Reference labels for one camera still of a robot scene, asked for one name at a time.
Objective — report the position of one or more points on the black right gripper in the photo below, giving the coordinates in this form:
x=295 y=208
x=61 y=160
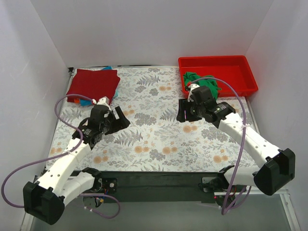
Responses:
x=187 y=111

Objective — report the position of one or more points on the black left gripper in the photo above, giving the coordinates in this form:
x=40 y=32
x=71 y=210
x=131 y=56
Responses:
x=115 y=121

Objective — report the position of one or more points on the dark red t-shirt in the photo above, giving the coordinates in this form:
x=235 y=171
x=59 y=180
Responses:
x=93 y=84

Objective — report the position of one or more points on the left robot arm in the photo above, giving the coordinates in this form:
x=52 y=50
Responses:
x=47 y=197

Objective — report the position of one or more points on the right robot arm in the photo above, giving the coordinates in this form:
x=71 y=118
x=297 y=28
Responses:
x=275 y=167

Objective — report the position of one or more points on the green t-shirt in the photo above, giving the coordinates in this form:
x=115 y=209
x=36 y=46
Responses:
x=211 y=83

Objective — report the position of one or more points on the floral patterned table mat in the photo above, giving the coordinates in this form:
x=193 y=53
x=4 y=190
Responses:
x=155 y=140

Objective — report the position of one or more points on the blue folded t-shirt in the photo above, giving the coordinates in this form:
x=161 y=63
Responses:
x=86 y=103

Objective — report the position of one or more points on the red plastic bin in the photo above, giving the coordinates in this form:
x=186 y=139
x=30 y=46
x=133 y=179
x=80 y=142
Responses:
x=235 y=70

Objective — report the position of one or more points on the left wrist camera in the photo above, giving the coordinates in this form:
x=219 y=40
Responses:
x=103 y=101

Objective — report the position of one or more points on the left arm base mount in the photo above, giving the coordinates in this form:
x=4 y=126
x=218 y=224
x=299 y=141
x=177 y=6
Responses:
x=107 y=185

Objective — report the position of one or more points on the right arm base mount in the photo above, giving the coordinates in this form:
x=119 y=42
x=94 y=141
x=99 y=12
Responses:
x=213 y=184

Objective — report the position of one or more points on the aluminium frame rail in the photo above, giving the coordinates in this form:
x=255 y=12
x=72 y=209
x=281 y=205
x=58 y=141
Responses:
x=255 y=190

